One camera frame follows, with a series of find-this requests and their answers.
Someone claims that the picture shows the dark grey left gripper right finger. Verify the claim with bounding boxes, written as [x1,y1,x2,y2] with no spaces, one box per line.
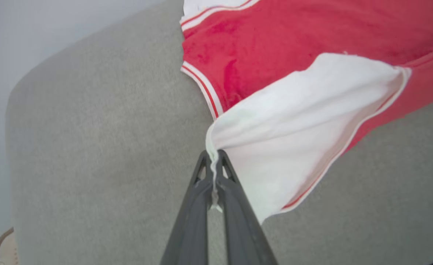
[216,149,278,265]

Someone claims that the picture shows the beige curved object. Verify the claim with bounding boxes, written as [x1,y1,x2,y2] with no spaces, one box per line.
[0,227,19,265]

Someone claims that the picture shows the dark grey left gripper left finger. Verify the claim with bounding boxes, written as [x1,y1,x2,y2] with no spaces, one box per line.
[160,150,214,265]

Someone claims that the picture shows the grey fabric sofa cushion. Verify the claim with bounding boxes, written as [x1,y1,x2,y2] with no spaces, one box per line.
[5,0,433,265]

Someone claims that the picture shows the red and white basketball jersey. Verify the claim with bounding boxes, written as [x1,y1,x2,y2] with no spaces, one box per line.
[180,0,433,225]

